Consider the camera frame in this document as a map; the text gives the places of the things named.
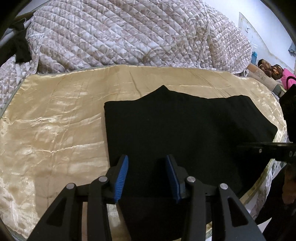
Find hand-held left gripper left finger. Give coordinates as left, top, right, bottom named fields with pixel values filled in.
left=28, top=155, right=129, bottom=241

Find dark cloth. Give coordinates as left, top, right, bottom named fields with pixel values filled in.
left=0, top=35, right=31, bottom=64

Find beige satin blanket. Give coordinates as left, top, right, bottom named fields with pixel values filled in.
left=0, top=64, right=287, bottom=241

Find black pants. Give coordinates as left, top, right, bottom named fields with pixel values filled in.
left=104, top=85, right=278, bottom=241

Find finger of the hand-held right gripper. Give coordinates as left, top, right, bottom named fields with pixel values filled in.
left=238, top=142, right=287, bottom=161

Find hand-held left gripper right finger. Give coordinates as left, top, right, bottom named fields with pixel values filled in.
left=165, top=155, right=266, bottom=241

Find floral quilted blanket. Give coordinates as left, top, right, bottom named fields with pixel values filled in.
left=0, top=0, right=252, bottom=116

